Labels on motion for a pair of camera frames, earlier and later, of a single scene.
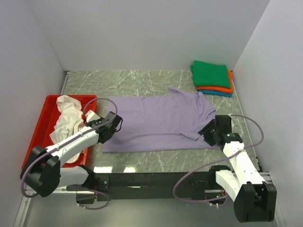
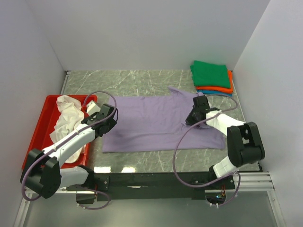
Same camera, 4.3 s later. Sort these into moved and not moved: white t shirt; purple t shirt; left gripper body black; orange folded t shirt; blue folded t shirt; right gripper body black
Moved: left gripper body black; right gripper body black
Not moved: white t shirt; purple t shirt; blue folded t shirt; orange folded t shirt
